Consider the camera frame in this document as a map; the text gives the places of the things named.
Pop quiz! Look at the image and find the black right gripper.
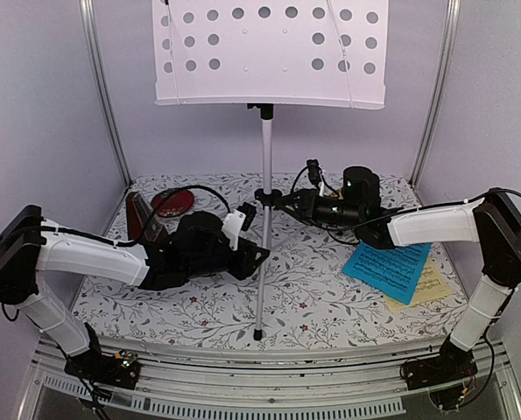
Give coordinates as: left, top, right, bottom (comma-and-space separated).
274, 189, 363, 229

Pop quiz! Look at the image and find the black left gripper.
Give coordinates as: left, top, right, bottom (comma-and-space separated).
185, 237, 270, 281

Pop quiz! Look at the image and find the clear plastic metronome cover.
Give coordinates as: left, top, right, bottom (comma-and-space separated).
133, 192, 164, 242

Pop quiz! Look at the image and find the blue sheet music page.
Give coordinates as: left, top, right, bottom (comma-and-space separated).
342, 242, 432, 305

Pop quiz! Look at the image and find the dark red wooden metronome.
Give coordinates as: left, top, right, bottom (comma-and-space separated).
125, 192, 167, 242

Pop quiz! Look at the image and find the yellow paper sheet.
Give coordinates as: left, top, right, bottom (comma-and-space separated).
384, 257, 453, 313

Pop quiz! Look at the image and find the white tripod music stand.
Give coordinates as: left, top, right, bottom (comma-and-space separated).
152, 0, 388, 341

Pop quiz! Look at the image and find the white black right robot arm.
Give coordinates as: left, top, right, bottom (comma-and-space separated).
274, 160, 521, 382

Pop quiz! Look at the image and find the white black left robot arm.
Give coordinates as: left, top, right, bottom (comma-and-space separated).
0, 204, 270, 380

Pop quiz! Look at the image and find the red floral round box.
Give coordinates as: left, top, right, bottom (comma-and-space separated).
151, 189, 194, 218

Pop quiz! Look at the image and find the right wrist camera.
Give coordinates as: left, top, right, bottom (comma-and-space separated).
306, 159, 326, 197

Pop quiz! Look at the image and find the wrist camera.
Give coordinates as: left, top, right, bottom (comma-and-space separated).
222, 202, 257, 251
306, 159, 326, 197

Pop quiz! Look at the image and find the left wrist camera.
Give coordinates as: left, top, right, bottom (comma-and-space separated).
222, 202, 257, 251

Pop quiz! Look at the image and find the front aluminium rail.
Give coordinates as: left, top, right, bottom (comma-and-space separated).
17, 336, 521, 420

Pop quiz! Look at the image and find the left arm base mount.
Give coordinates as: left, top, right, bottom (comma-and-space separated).
64, 342, 141, 390

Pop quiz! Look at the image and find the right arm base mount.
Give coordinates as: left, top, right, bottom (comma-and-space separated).
399, 337, 496, 412

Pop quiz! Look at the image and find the right aluminium frame post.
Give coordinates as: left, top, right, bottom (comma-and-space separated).
409, 0, 461, 189

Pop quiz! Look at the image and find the aluminium frame post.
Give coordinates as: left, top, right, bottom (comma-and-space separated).
79, 0, 132, 187
409, 0, 461, 189

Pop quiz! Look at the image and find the left aluminium frame post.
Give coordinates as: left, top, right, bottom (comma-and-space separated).
79, 0, 132, 187

